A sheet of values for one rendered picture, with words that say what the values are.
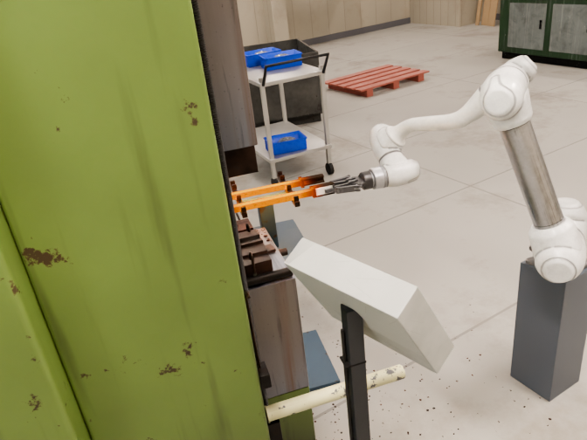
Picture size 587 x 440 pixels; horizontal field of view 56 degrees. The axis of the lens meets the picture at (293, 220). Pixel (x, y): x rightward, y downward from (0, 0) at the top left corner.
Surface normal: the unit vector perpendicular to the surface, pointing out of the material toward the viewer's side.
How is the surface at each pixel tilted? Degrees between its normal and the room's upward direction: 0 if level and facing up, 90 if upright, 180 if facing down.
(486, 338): 0
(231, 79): 90
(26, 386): 90
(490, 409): 0
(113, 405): 90
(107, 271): 90
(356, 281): 30
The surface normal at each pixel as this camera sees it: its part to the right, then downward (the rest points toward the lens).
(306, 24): 0.52, 0.33
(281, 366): 0.29, 0.40
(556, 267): -0.39, 0.55
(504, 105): -0.48, 0.35
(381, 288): -0.46, -0.58
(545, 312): -0.85, 0.32
